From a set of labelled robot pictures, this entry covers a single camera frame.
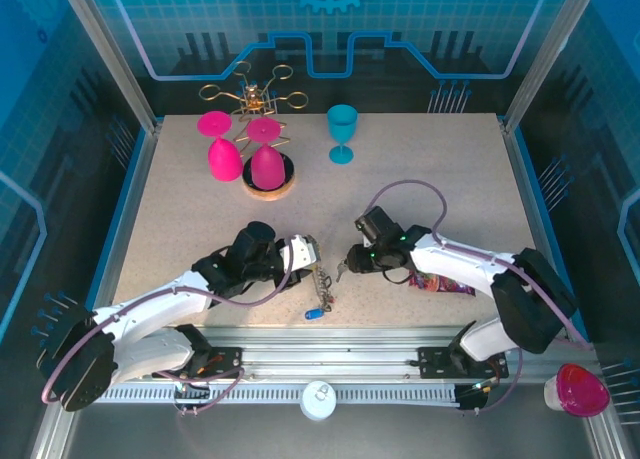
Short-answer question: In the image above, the metal chain with keys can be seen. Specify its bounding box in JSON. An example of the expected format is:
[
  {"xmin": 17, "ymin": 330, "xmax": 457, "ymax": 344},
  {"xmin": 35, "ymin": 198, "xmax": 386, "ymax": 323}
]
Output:
[{"xmin": 312, "ymin": 266, "xmax": 335, "ymax": 313}]

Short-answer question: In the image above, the round cork rack base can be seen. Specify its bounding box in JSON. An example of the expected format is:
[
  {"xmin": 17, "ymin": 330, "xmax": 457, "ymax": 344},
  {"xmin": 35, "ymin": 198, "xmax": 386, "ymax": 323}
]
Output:
[{"xmin": 242, "ymin": 151, "xmax": 296, "ymax": 199}]

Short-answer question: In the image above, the colourful candy packet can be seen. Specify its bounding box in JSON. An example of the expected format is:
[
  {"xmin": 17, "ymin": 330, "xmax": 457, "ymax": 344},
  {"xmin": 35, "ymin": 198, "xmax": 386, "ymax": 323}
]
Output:
[{"xmin": 408, "ymin": 271, "xmax": 476, "ymax": 298}]

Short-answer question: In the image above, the pink plastic wine glass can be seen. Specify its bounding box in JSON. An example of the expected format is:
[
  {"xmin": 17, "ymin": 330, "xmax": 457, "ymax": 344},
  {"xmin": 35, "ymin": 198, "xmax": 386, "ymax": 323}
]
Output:
[
  {"xmin": 247, "ymin": 117, "xmax": 286, "ymax": 190},
  {"xmin": 196, "ymin": 110, "xmax": 243, "ymax": 182}
]

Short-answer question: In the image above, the teal plastic wine glass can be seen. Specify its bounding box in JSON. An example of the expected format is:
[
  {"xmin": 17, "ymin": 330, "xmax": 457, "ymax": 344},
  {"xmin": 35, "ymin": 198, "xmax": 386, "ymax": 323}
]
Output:
[{"xmin": 326, "ymin": 104, "xmax": 360, "ymax": 166}]

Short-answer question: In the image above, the small white cup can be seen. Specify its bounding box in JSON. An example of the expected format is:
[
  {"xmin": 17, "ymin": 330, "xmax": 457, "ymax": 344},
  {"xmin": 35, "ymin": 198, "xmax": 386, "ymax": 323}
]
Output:
[{"xmin": 543, "ymin": 375, "xmax": 565, "ymax": 411}]

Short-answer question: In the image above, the pink plastic cup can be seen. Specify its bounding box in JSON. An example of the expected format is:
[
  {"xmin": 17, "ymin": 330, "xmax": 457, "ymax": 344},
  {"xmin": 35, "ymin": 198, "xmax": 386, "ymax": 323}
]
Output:
[{"xmin": 556, "ymin": 362, "xmax": 612, "ymax": 419}]

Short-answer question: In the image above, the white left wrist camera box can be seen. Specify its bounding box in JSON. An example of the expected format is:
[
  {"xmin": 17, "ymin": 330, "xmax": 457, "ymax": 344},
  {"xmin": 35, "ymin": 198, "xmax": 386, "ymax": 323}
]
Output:
[{"xmin": 287, "ymin": 234, "xmax": 322, "ymax": 271}]

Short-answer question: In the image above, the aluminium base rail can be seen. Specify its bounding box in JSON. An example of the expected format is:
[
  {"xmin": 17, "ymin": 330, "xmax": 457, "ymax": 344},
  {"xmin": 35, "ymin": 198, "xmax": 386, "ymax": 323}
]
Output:
[{"xmin": 199, "ymin": 326, "xmax": 506, "ymax": 385}]

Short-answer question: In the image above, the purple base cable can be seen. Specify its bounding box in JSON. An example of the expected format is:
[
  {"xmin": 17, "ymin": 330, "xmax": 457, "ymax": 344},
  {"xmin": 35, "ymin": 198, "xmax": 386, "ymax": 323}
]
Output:
[
  {"xmin": 462, "ymin": 353, "xmax": 525, "ymax": 415},
  {"xmin": 172, "ymin": 366, "xmax": 247, "ymax": 419}
]

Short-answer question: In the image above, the white slotted cable duct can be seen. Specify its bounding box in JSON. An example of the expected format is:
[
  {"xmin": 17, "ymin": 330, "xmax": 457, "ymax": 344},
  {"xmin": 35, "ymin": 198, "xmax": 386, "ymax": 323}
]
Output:
[{"xmin": 107, "ymin": 384, "xmax": 464, "ymax": 406}]

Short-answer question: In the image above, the aluminium frame side rail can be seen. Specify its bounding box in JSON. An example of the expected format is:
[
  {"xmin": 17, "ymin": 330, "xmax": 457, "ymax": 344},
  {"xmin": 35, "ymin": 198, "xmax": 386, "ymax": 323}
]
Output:
[
  {"xmin": 502, "ymin": 123, "xmax": 626, "ymax": 459},
  {"xmin": 29, "ymin": 123, "xmax": 161, "ymax": 459}
]

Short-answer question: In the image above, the gold wire glass rack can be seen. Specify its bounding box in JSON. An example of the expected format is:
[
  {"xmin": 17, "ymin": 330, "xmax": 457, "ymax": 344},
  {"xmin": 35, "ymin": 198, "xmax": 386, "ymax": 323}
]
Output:
[{"xmin": 198, "ymin": 60, "xmax": 310, "ymax": 153}]

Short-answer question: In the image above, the aluminium frame post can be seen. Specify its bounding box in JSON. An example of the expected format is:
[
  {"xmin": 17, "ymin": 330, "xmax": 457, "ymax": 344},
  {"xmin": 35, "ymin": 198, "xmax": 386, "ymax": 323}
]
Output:
[
  {"xmin": 54, "ymin": 0, "xmax": 164, "ymax": 133},
  {"xmin": 502, "ymin": 0, "xmax": 594, "ymax": 133}
]

